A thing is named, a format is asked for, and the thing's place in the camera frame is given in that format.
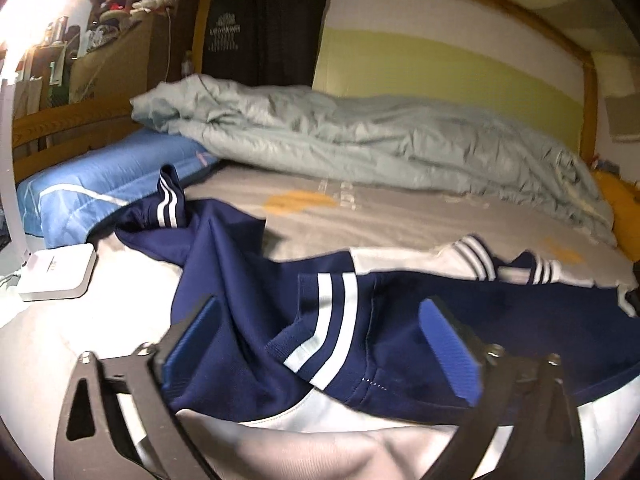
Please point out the wooden bed frame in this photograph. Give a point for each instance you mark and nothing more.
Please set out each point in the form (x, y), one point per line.
(589, 110)

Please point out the white plush toy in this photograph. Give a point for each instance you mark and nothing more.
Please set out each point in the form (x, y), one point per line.
(152, 0)

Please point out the white flat box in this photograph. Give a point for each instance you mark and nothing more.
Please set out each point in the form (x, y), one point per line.
(57, 270)

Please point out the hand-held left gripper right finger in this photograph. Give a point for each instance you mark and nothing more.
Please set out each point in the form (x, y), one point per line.
(450, 355)

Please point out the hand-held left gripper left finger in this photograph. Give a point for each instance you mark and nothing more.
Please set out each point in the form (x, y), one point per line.
(192, 340)

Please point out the clear plastic bottle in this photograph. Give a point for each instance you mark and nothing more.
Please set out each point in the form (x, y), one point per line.
(188, 65)

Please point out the white and navy varsity jacket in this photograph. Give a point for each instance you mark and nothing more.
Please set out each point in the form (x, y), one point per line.
(240, 270)

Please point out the blue pillow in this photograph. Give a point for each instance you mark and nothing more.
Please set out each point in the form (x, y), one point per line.
(100, 175)

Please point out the yellow pillow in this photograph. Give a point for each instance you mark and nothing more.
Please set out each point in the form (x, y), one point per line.
(622, 210)

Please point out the beige hanging cloth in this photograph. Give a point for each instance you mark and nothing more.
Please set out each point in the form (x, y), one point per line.
(625, 110)

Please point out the black garment bag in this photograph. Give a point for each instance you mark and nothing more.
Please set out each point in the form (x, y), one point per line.
(270, 25)

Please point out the cardboard box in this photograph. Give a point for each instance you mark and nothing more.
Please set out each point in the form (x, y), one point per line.
(115, 70)

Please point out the grey duvet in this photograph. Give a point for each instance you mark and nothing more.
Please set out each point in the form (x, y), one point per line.
(375, 135)

